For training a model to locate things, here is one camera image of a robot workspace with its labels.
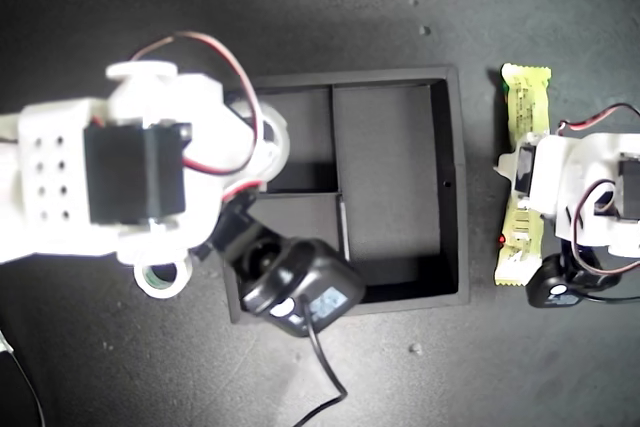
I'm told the yellow-green snack bar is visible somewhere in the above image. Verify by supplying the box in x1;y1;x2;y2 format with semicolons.
492;62;554;288

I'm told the black camera cable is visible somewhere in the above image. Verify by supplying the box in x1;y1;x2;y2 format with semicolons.
292;296;349;427
582;294;640;305

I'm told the black tray with wells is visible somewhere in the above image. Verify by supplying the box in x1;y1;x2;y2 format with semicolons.
222;64;472;326

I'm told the red black arm wire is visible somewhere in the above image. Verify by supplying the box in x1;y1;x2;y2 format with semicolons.
556;103;640;137
130;30;267;179

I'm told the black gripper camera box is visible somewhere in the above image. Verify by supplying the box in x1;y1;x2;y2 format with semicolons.
238;235;367;337
523;251;617;309

